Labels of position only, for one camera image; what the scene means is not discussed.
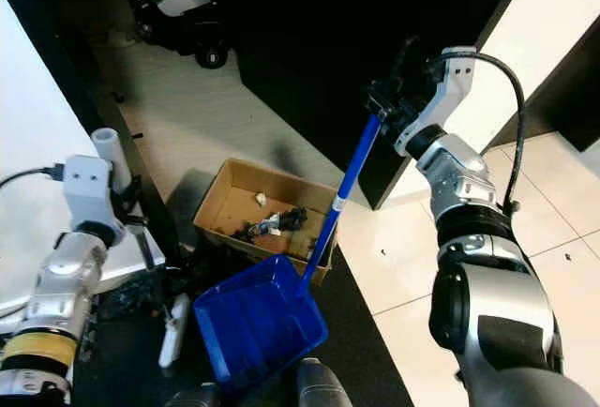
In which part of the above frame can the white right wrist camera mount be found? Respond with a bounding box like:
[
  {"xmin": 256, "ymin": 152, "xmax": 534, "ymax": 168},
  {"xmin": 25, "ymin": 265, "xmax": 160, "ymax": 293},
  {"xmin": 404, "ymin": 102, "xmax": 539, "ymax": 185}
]
[{"xmin": 394, "ymin": 47, "xmax": 480, "ymax": 157}]

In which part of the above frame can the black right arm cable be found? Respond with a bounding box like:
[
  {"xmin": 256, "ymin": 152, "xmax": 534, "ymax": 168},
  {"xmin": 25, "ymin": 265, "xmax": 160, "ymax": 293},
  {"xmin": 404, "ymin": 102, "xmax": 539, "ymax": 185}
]
[{"xmin": 439, "ymin": 48, "xmax": 528, "ymax": 219}]

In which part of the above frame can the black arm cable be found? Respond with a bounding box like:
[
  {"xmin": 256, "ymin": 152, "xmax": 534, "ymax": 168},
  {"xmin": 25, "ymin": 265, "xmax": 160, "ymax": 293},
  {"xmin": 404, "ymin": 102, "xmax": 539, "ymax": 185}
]
[
  {"xmin": 439, "ymin": 48, "xmax": 528, "ymax": 219},
  {"xmin": 0, "ymin": 167, "xmax": 68, "ymax": 189}
]

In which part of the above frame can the dark grey robot leg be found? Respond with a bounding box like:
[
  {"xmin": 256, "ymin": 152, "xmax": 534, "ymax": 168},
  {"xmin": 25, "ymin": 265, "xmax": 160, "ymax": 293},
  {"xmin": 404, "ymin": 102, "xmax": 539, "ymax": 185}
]
[
  {"xmin": 293, "ymin": 357, "xmax": 359, "ymax": 407},
  {"xmin": 167, "ymin": 383, "xmax": 224, "ymax": 407}
]

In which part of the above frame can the brown cardboard box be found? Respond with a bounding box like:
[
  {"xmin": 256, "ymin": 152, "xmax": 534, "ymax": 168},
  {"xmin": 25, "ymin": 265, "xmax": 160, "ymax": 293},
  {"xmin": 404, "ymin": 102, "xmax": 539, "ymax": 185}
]
[{"xmin": 192, "ymin": 158, "xmax": 340, "ymax": 284}]

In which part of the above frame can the black rubbish clump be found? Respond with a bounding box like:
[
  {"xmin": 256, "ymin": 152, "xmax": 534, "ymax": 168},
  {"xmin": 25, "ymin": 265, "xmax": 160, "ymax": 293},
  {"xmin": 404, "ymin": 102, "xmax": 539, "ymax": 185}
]
[{"xmin": 241, "ymin": 207, "xmax": 308, "ymax": 242}]

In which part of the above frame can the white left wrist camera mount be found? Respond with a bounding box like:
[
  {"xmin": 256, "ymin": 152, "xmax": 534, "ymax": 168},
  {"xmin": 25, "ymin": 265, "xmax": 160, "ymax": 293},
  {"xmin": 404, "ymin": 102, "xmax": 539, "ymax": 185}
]
[{"xmin": 63, "ymin": 155, "xmax": 128, "ymax": 241}]

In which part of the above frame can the black floor mat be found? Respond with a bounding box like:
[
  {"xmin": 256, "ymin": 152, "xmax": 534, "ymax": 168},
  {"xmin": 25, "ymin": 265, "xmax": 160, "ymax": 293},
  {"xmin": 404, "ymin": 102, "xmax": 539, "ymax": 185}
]
[{"xmin": 70, "ymin": 238, "xmax": 472, "ymax": 407}]

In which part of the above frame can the black debris pile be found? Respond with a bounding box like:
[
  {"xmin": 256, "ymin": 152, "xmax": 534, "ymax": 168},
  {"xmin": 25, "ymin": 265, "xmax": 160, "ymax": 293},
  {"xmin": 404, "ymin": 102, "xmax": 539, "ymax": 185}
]
[{"xmin": 96, "ymin": 278, "xmax": 172, "ymax": 324}]

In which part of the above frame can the dark grey right robot leg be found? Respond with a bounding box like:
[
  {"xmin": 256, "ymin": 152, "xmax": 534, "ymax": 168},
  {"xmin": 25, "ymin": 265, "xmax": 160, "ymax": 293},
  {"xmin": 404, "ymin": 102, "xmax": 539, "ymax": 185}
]
[{"xmin": 293, "ymin": 357, "xmax": 359, "ymax": 407}]

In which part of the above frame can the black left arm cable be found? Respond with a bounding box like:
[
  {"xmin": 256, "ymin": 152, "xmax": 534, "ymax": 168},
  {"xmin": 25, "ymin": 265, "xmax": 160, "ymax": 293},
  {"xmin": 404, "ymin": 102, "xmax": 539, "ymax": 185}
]
[{"xmin": 0, "ymin": 167, "xmax": 68, "ymax": 189}]

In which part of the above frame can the blue long-handled dustpan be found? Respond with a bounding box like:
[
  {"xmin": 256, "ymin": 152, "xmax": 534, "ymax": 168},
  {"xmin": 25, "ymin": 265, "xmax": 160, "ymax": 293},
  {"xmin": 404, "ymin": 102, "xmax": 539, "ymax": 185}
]
[{"xmin": 192, "ymin": 36, "xmax": 425, "ymax": 391}]

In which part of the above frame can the black wheeled toy car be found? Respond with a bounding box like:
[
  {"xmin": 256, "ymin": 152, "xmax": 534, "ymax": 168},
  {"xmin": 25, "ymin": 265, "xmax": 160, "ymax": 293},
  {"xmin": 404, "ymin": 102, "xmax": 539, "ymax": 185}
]
[{"xmin": 126, "ymin": 0, "xmax": 232, "ymax": 71}]

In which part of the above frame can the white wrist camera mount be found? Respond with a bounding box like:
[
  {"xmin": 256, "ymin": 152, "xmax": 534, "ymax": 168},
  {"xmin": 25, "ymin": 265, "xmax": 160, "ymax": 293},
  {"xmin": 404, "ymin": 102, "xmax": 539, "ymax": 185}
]
[
  {"xmin": 63, "ymin": 155, "xmax": 128, "ymax": 241},
  {"xmin": 394, "ymin": 47, "xmax": 480, "ymax": 157}
]

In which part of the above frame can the dark grey left robot leg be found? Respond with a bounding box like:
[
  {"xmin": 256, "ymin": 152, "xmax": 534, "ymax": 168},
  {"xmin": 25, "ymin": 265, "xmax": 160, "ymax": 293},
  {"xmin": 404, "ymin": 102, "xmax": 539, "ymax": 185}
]
[{"xmin": 167, "ymin": 383, "xmax": 224, "ymax": 407}]

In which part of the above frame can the dark low cabinet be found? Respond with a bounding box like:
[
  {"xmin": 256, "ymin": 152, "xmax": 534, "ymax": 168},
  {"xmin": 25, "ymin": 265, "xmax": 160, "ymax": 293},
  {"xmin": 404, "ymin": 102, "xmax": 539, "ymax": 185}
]
[{"xmin": 490, "ymin": 39, "xmax": 600, "ymax": 153}]

